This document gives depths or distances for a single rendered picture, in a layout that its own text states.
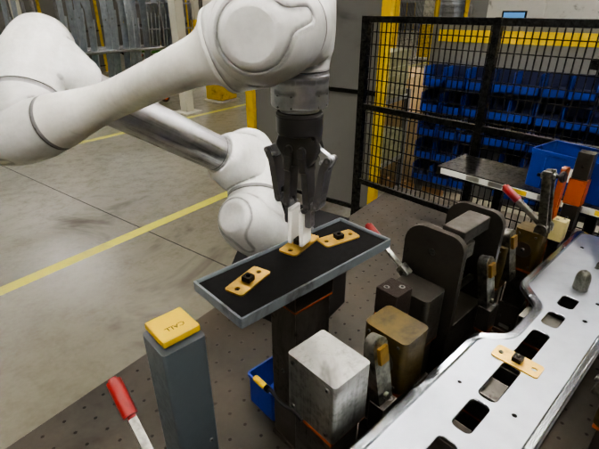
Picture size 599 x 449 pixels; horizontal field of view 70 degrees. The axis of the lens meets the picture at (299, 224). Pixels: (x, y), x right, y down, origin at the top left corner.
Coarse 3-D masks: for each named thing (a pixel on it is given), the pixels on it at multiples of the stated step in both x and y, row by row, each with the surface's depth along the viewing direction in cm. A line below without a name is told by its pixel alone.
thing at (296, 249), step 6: (312, 234) 81; (294, 240) 78; (312, 240) 79; (288, 246) 77; (294, 246) 77; (306, 246) 77; (282, 252) 76; (288, 252) 75; (294, 252) 75; (300, 252) 76
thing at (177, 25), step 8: (168, 0) 656; (176, 0) 653; (168, 8) 662; (176, 8) 657; (176, 16) 661; (176, 24) 665; (184, 24) 675; (176, 32) 671; (184, 32) 678; (176, 40) 677; (184, 96) 715; (192, 96) 724; (184, 104) 722; (192, 104) 729; (176, 112) 725; (184, 112) 721; (192, 112) 721
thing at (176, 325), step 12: (168, 312) 66; (180, 312) 66; (144, 324) 64; (156, 324) 64; (168, 324) 64; (180, 324) 64; (192, 324) 64; (156, 336) 61; (168, 336) 61; (180, 336) 62
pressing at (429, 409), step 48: (576, 240) 120; (528, 288) 99; (480, 336) 84; (528, 336) 85; (576, 336) 85; (432, 384) 74; (480, 384) 74; (528, 384) 74; (576, 384) 74; (384, 432) 66; (432, 432) 66; (480, 432) 66; (528, 432) 66
